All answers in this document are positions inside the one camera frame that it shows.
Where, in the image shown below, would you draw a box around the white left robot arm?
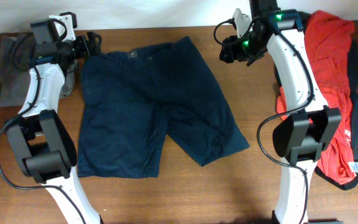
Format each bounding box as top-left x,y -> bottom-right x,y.
2,12 -> 103,223

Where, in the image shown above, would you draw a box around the black garment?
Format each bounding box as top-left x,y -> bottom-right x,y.
300,12 -> 358,190

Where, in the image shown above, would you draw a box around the red t-shirt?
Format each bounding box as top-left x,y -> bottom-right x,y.
275,10 -> 358,185

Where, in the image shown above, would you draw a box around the navy blue shorts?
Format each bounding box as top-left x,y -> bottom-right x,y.
77,37 -> 249,179

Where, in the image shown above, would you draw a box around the folded grey shorts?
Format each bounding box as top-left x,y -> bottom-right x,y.
0,32 -> 76,108

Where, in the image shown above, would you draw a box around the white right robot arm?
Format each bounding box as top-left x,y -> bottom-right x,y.
219,1 -> 341,224

